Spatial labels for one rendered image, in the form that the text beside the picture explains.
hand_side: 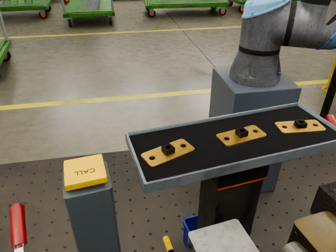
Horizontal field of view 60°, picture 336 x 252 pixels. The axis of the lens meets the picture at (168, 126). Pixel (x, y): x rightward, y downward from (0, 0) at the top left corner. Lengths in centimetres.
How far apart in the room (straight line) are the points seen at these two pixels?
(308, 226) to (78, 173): 36
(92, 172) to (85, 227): 9
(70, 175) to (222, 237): 23
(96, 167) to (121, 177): 67
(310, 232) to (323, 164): 83
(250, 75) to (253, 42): 9
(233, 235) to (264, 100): 51
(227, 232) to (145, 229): 55
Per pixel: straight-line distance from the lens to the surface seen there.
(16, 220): 47
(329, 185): 57
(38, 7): 738
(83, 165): 47
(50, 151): 258
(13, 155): 267
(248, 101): 85
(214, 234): 43
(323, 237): 51
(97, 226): 50
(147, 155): 46
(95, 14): 635
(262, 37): 84
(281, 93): 89
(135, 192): 106
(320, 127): 60
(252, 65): 86
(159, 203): 102
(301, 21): 84
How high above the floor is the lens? 145
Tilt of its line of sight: 32 degrees down
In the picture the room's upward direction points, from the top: straight up
